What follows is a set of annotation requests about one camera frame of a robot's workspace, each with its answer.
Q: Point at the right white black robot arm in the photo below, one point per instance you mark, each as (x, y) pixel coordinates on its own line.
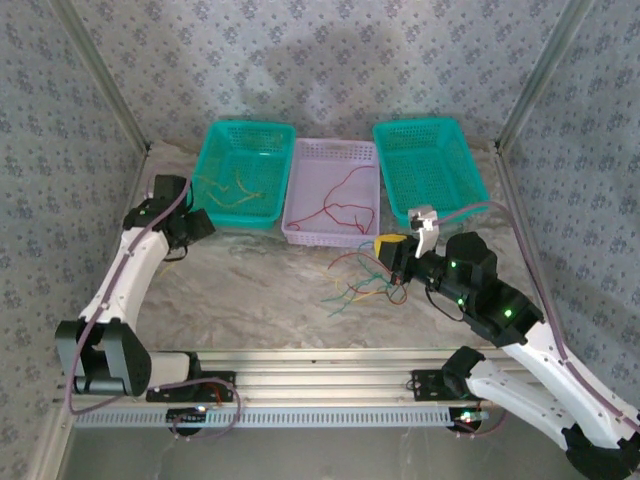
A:
(550, 360)

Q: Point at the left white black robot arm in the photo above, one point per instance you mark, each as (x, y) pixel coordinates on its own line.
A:
(125, 280)

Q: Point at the teal plastic basket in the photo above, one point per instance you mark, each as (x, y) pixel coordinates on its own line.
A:
(255, 150)
(430, 160)

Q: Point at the lavender plastic basket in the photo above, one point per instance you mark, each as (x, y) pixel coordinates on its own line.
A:
(310, 170)

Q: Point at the small black controller board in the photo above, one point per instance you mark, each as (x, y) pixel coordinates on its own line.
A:
(467, 422)
(187, 420)

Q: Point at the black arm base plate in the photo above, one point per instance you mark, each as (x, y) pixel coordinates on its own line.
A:
(220, 382)
(425, 385)

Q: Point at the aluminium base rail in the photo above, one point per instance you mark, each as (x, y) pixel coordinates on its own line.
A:
(320, 380)

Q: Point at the aluminium frame post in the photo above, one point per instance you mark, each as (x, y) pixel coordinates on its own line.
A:
(545, 70)
(100, 75)

